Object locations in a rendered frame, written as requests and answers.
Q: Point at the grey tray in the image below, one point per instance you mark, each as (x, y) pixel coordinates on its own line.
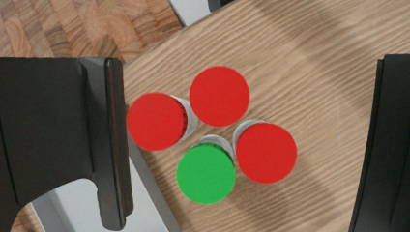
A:
(74, 206)

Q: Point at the white bottle with red cap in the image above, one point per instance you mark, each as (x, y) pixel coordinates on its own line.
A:
(266, 153)
(219, 97)
(156, 122)

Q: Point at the green-capped bottle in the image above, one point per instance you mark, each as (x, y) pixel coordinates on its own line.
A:
(206, 173)

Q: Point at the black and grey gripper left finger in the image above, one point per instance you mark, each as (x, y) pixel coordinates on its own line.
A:
(63, 119)

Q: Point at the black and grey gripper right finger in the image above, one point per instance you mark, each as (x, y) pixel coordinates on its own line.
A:
(383, 197)

